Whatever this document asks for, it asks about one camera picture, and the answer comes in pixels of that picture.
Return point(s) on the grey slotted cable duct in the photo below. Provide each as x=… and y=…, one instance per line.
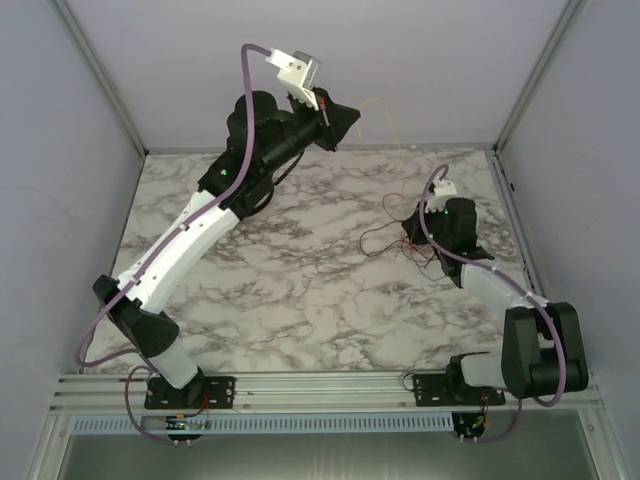
x=328, y=423

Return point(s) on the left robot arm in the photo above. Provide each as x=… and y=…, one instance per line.
x=237, y=185

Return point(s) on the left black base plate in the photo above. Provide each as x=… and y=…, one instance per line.
x=220, y=390

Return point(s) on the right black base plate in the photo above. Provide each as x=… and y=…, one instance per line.
x=438, y=389

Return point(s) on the aluminium corner post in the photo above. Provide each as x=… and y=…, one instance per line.
x=560, y=31
x=101, y=75

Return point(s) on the right aluminium corner post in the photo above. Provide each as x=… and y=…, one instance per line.
x=560, y=31

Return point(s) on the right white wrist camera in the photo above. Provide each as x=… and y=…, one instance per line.
x=442, y=191

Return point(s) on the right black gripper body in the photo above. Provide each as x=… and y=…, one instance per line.
x=432, y=222

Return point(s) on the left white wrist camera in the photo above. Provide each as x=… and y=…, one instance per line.
x=297, y=73

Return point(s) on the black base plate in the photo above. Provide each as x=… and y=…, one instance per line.
x=220, y=390
x=438, y=389

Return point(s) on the aluminium front rail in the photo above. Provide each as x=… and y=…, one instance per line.
x=280, y=392

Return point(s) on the left aluminium corner post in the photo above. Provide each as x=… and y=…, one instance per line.
x=101, y=75

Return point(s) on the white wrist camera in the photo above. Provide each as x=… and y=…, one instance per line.
x=442, y=191
x=297, y=73

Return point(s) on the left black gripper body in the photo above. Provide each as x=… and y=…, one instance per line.
x=320, y=133

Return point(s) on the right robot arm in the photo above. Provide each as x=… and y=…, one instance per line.
x=542, y=353

